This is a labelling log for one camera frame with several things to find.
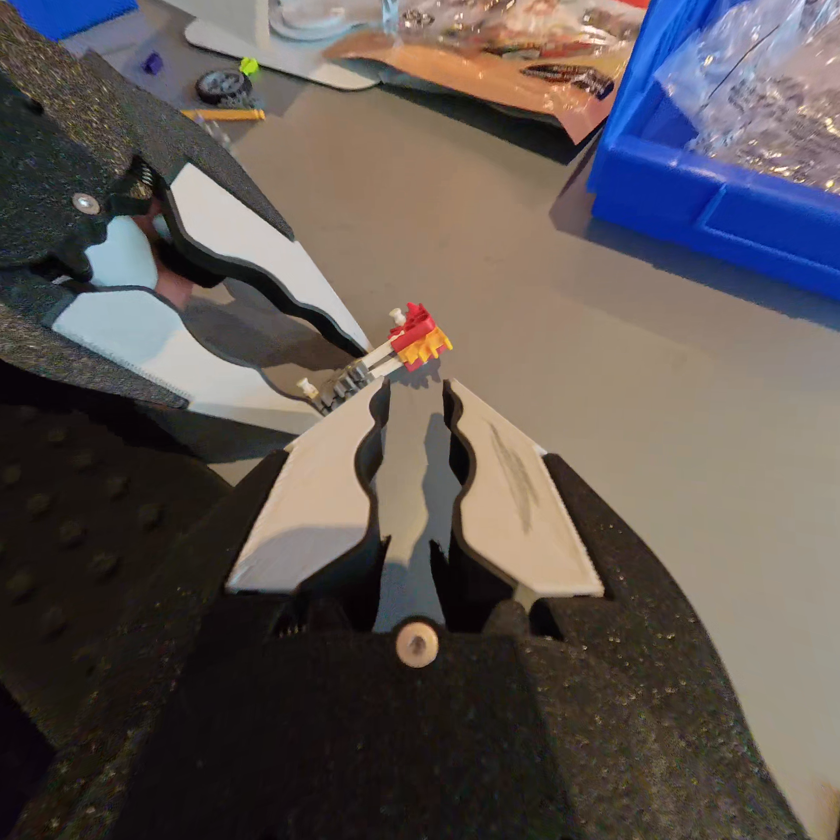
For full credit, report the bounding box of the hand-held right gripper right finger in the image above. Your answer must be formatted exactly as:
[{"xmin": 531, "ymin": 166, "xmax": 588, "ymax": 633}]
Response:
[{"xmin": 441, "ymin": 379, "xmax": 605, "ymax": 601}]

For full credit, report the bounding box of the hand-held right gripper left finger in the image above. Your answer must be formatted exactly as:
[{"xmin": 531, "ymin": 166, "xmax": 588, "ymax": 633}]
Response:
[{"xmin": 225, "ymin": 379, "xmax": 392, "ymax": 593}]

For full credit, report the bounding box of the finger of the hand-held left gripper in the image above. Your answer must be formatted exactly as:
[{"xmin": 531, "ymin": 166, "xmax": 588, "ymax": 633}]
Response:
[
  {"xmin": 161, "ymin": 163, "xmax": 374, "ymax": 358},
  {"xmin": 52, "ymin": 287, "xmax": 326, "ymax": 417}
]

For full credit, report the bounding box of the blue plastic container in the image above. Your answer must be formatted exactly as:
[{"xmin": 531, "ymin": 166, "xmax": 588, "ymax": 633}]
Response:
[{"xmin": 7, "ymin": 0, "xmax": 140, "ymax": 42}]

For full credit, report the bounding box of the grey red yellow toy assembly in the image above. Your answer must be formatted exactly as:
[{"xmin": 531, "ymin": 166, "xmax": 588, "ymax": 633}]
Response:
[{"xmin": 295, "ymin": 302, "xmax": 454, "ymax": 416}]

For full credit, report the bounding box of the person's left hand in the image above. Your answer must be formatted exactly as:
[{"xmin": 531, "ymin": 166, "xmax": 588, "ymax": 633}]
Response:
[{"xmin": 156, "ymin": 266, "xmax": 196, "ymax": 312}]

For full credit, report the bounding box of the toy wheel with grey hub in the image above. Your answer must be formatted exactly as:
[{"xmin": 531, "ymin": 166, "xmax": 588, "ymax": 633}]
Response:
[{"xmin": 196, "ymin": 69, "xmax": 253, "ymax": 106}]

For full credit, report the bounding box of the instruction sheet on white stand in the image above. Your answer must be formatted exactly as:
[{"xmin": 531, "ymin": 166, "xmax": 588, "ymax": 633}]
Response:
[{"xmin": 184, "ymin": 0, "xmax": 382, "ymax": 91}]

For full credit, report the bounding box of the toy parts bag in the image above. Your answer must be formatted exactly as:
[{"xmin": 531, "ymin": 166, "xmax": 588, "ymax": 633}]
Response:
[{"xmin": 322, "ymin": 0, "xmax": 647, "ymax": 145}]

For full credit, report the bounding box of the blue plastic bin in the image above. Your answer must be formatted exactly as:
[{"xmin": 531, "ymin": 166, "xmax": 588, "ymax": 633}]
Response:
[{"xmin": 587, "ymin": 0, "xmax": 840, "ymax": 303}]

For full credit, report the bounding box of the clear plastic bag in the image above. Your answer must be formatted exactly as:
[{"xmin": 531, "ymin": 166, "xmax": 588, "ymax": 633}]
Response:
[{"xmin": 656, "ymin": 0, "xmax": 840, "ymax": 194}]

